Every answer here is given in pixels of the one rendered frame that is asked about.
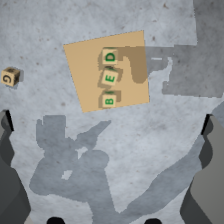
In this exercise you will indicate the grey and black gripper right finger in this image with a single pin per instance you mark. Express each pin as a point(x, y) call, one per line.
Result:
point(203, 202)

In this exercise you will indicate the beige block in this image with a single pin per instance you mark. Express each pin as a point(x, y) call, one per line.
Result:
point(110, 76)
point(109, 98)
point(10, 76)
point(110, 55)

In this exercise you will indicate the tan flat mat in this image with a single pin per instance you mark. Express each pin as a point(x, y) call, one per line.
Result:
point(85, 63)

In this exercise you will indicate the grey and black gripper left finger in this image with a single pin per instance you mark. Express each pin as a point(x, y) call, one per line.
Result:
point(14, 202)

